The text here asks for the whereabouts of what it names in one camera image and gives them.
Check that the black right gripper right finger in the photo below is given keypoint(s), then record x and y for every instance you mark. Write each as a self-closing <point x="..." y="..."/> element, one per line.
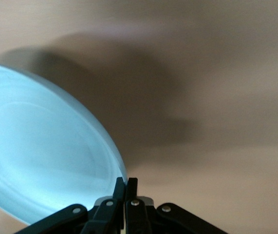
<point x="135" y="217"/>

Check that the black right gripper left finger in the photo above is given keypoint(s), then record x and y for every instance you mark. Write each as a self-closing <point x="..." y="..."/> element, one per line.
<point x="109" y="214"/>

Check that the light blue plate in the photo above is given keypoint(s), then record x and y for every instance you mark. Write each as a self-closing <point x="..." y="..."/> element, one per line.
<point x="43" y="146"/>

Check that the brown table cloth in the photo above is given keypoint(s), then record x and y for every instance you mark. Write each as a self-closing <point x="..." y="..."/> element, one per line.
<point x="214" y="61"/>

